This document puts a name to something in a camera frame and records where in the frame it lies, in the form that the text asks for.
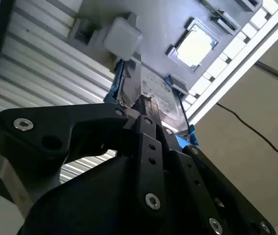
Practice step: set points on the hard disk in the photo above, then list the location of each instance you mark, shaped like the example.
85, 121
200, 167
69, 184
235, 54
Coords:
158, 90

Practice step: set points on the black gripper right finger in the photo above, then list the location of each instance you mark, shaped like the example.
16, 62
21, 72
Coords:
202, 186

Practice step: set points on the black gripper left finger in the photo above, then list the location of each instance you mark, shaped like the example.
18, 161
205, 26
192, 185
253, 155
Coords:
43, 127

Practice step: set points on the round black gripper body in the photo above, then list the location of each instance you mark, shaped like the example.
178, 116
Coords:
92, 208

